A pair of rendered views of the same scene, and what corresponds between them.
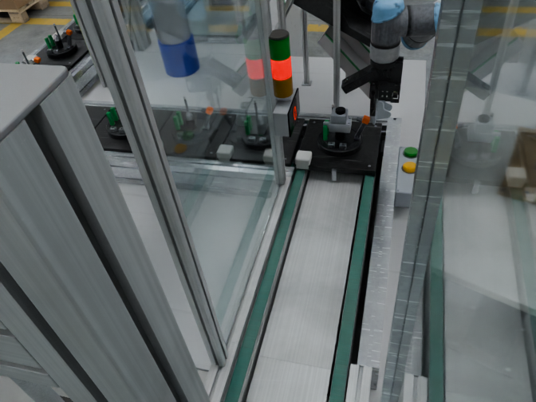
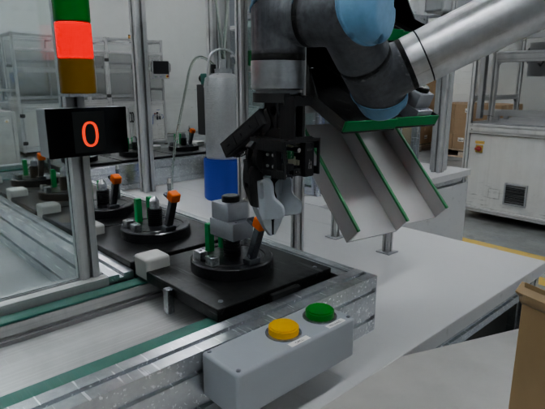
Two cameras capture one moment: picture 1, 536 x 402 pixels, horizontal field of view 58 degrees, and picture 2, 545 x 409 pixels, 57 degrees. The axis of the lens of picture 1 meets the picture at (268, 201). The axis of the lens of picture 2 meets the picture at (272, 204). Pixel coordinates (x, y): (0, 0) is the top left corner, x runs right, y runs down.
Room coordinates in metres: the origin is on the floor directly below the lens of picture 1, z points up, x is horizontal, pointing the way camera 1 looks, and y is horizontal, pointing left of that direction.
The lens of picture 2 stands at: (0.51, -0.68, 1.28)
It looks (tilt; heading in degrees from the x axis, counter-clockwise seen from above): 14 degrees down; 28
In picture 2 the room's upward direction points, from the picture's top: straight up
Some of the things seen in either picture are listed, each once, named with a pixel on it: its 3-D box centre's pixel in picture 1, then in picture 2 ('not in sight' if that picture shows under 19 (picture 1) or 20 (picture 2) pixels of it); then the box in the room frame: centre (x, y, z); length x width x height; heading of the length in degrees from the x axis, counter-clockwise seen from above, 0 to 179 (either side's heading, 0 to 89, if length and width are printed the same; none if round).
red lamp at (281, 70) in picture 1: (281, 65); (74, 40); (1.05, -0.07, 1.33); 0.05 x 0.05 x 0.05
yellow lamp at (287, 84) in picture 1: (282, 84); (77, 76); (1.05, -0.07, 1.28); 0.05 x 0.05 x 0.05
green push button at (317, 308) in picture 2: (411, 153); (319, 315); (1.10, -0.45, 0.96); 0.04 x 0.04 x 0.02
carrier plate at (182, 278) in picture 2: (340, 145); (232, 271); (1.19, -0.25, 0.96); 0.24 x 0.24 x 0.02; 71
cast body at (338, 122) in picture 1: (336, 118); (227, 214); (1.19, -0.24, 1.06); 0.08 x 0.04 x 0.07; 71
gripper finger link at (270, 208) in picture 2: (380, 114); (271, 208); (1.13, -0.35, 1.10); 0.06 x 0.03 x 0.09; 71
